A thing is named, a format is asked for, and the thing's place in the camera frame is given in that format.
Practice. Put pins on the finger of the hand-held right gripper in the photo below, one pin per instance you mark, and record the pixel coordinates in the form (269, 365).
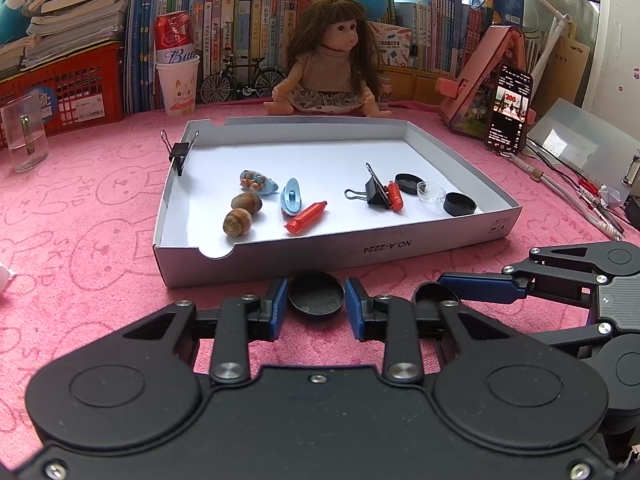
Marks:
(580, 342)
(480, 287)

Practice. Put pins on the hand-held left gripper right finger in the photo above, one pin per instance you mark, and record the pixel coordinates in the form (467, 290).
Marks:
(355, 310)

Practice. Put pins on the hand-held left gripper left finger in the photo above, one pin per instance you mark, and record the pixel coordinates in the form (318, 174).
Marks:
(277, 310)

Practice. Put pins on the black round plastic cap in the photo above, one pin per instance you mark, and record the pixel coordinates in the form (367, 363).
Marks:
(430, 292)
(407, 180)
(459, 205)
(316, 292)

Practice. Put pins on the brown acorn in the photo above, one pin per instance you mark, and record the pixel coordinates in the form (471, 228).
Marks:
(237, 223)
(247, 203)

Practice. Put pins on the red crayon-shaped toy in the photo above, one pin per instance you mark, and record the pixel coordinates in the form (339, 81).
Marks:
(306, 216)
(395, 196)

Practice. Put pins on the clear small dish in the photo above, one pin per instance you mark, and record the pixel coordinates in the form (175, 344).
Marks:
(431, 191)

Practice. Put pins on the plain blue hair clip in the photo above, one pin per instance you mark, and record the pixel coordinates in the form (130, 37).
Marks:
(291, 197)

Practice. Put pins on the large black binder clip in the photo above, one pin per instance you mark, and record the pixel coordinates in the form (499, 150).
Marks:
(375, 192)

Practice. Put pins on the blue dish with toy food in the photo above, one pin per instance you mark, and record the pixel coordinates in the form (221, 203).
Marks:
(255, 180)

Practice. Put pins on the white cardboard box tray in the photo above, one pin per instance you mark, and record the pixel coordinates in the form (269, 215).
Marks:
(310, 160)

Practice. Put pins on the small folded paper piece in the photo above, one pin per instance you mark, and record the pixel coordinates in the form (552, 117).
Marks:
(610, 196)

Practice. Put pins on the silver metal clip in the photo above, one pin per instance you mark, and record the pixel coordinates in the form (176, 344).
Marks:
(631, 170)

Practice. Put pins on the black smartphone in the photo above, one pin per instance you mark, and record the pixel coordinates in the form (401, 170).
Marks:
(507, 120)

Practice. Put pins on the grey plastic folder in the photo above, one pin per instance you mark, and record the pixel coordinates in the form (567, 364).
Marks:
(575, 135)

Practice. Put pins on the small black binder clip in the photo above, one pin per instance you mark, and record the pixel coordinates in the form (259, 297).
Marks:
(179, 155)

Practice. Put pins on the tan cardboard box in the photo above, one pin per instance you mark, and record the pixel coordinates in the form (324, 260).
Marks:
(425, 87)

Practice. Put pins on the small clear jar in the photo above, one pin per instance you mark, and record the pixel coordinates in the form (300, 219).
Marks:
(385, 92)

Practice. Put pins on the pink printed table cloth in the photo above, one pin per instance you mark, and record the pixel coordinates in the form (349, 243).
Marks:
(100, 185)

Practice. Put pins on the pink phone stand case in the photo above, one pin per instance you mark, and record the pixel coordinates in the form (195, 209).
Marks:
(480, 60)

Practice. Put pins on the black miniature bicycle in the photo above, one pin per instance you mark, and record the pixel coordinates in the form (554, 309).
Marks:
(215, 91)

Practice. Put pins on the white cat paper cup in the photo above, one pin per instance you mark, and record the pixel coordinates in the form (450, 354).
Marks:
(177, 90)

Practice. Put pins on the long-haired baby doll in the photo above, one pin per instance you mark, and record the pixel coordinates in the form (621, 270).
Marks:
(325, 70)

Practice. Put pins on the white plastic tubes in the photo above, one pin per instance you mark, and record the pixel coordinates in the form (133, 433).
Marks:
(550, 45)

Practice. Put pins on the colourful printed box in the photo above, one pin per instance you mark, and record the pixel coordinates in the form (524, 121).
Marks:
(395, 45)

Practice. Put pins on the crumpled white tissue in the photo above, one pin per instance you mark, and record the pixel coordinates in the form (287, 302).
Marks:
(5, 277)

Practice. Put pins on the row of upright books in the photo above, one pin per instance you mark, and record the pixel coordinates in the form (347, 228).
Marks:
(240, 25)

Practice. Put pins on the red beer can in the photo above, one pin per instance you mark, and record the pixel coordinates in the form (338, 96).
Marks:
(172, 35)

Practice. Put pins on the clear glass cup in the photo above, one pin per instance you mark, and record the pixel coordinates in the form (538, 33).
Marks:
(25, 155)

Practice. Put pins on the large red plastic basket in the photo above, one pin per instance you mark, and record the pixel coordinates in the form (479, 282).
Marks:
(75, 85)

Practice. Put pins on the stack of lying books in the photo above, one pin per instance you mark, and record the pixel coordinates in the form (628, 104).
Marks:
(75, 20)

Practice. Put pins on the small blue white plush toy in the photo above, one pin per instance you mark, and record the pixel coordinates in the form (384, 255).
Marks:
(12, 15)

